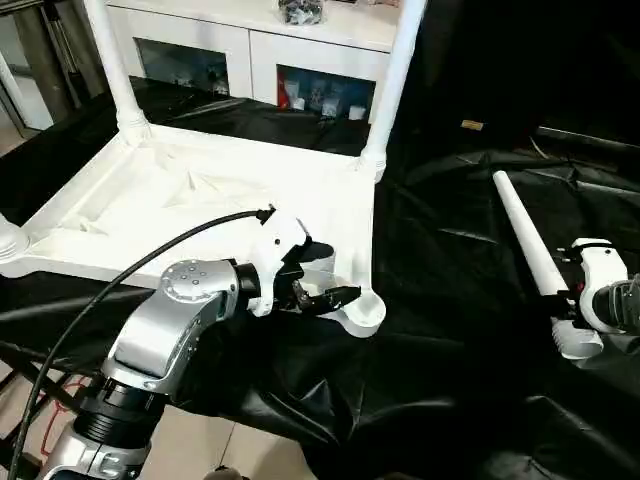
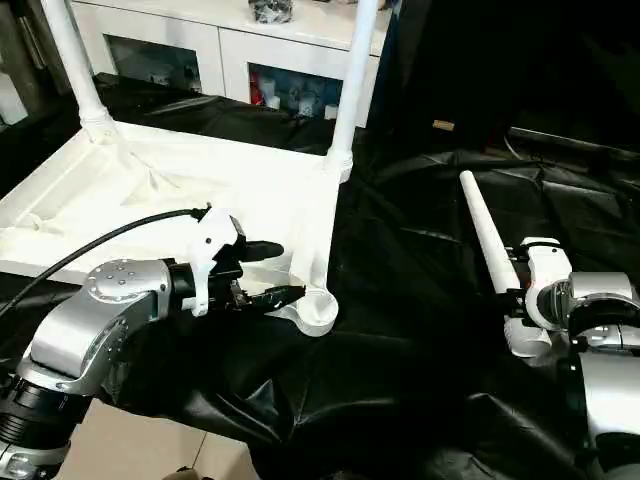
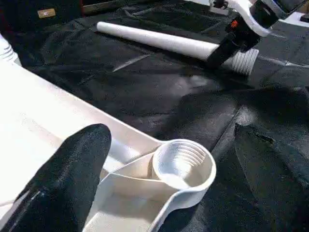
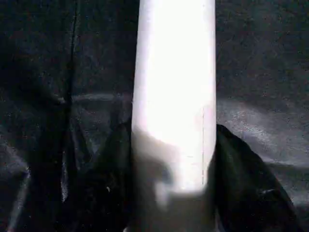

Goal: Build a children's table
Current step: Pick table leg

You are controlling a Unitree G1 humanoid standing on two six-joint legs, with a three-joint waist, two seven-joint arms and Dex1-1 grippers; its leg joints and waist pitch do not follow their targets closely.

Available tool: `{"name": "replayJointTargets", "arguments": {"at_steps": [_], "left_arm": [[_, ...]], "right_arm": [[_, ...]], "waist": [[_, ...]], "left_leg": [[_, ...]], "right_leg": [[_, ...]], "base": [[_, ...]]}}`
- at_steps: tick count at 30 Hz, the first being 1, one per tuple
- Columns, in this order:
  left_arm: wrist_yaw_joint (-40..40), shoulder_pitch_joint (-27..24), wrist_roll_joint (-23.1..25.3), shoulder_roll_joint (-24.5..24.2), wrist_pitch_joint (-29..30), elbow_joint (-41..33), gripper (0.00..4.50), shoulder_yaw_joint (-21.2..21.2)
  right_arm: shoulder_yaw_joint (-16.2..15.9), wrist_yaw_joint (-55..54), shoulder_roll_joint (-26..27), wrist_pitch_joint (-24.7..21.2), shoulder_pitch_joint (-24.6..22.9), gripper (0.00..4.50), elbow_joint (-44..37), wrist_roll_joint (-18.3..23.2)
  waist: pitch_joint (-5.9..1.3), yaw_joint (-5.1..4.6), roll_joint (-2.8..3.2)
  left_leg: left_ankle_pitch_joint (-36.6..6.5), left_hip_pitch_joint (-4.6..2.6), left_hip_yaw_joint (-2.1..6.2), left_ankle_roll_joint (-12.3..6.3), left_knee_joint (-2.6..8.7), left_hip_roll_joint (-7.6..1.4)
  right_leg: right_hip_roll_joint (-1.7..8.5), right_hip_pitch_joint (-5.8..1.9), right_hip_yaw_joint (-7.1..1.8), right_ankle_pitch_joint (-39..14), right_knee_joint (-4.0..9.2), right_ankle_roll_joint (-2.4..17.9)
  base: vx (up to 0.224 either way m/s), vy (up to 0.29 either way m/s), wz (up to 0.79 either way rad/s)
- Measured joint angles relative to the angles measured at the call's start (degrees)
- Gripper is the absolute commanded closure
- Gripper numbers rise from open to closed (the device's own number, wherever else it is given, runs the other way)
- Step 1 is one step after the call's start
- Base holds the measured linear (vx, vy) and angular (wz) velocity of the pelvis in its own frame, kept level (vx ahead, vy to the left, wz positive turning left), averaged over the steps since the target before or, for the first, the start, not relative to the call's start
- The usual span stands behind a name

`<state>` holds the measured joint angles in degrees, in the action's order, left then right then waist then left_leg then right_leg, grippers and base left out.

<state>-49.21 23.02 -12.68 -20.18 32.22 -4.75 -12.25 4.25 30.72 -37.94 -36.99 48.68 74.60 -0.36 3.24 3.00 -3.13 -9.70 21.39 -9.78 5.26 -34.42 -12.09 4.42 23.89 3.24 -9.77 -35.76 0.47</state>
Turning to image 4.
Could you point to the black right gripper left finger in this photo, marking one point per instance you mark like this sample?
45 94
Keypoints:
108 183

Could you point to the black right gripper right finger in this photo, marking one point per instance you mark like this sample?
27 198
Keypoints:
246 188

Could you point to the black mat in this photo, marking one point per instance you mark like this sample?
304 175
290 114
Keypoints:
60 72

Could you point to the white plastic table leg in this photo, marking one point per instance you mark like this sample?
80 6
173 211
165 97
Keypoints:
173 72

